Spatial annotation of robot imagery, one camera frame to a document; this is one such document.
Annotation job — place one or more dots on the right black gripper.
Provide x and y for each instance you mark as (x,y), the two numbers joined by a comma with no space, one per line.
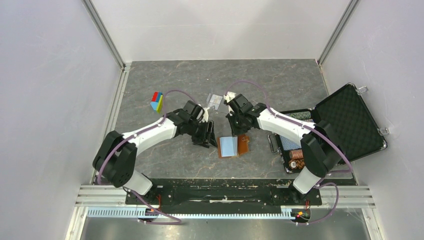
(236,131)

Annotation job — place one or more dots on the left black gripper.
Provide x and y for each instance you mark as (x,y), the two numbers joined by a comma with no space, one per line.
(206,138)

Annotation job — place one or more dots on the brown leather card holder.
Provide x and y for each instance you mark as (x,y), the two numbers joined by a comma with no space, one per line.
(233,146)

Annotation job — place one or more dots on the clear plastic card sleeve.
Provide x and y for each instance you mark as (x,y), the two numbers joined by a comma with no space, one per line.
(214,101)

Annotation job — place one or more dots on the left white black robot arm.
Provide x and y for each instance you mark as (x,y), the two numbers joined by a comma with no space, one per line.
(116,157)

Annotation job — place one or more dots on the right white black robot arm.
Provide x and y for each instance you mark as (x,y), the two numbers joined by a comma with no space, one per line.
(319,143)

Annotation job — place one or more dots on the blue patterned card deck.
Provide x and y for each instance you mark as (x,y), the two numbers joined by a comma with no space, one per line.
(288,145)

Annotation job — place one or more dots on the green poker chip roll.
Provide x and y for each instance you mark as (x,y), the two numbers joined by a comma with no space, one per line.
(302,115)

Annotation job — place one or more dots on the orange brown poker chip roll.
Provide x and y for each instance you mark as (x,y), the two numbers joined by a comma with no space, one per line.
(296,154)

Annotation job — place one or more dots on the multicoloured block toy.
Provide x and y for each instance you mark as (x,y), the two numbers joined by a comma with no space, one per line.
(156,102)

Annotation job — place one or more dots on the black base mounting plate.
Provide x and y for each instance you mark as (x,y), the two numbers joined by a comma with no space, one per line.
(227,195)

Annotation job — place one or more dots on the black poker chip case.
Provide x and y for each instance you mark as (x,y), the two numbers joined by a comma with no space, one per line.
(345,110)

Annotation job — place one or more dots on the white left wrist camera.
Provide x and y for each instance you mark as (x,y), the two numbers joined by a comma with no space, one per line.
(203,115)

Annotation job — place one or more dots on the white slotted cable duct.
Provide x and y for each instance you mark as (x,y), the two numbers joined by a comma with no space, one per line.
(145,213)

